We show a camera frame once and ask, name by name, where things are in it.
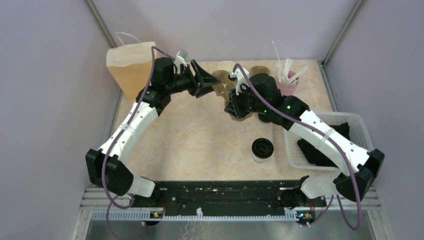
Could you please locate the white paper cup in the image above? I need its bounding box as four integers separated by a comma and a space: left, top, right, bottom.
252, 155, 270, 163

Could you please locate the black cloth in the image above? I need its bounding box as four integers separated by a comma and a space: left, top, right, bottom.
297, 121, 352, 168

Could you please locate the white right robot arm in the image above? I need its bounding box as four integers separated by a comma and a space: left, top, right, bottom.
224, 64, 385, 206

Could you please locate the brown cardboard cup carrier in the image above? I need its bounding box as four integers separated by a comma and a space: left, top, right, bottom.
212, 70, 236, 109
249, 65, 271, 77

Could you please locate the pink straw holder cup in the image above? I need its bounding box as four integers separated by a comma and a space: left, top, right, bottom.
275, 71, 300, 96

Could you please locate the stack of white paper cups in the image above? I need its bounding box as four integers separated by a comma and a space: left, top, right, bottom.
217, 60, 235, 77

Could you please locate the white plastic basket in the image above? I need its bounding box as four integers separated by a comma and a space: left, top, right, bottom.
284, 112, 374, 171

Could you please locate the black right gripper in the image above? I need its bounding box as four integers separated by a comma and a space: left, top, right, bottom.
224, 83, 269, 119

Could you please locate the black plastic cup lid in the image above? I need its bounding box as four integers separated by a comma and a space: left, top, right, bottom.
251, 138, 274, 161

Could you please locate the brown paper bag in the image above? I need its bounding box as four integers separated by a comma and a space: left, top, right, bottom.
106, 31, 157, 101

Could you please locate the stack of black lids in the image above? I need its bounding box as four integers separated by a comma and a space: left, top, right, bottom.
258, 113, 273, 123

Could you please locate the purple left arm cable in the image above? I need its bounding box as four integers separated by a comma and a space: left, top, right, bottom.
100, 46, 176, 240

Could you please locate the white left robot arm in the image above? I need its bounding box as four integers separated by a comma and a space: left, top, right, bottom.
85, 57, 221, 207

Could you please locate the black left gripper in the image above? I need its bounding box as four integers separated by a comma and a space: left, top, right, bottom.
165, 59, 221, 98

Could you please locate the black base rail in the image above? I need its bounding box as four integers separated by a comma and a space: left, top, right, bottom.
132, 180, 327, 218

